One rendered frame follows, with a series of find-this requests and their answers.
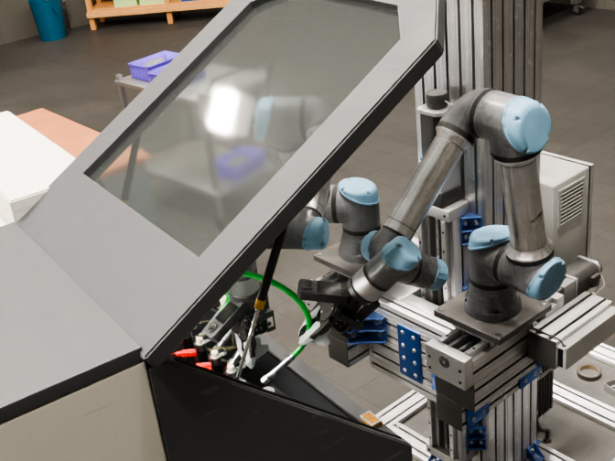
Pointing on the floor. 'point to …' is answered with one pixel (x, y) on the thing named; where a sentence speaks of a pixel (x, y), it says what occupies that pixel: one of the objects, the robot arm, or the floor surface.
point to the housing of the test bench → (66, 368)
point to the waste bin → (48, 18)
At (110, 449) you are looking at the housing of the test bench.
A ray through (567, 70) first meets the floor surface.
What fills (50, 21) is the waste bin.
